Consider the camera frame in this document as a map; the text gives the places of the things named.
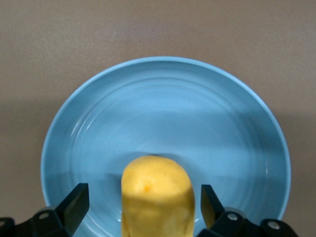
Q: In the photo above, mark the brown table cover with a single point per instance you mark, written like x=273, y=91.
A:
x=49, y=37

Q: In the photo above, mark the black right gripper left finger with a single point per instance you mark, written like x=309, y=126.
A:
x=49, y=222

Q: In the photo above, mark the light blue round plate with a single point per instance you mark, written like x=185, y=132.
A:
x=160, y=111

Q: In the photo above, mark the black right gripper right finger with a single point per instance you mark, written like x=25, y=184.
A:
x=234, y=224

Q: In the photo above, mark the yellow potato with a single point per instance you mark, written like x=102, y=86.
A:
x=158, y=197

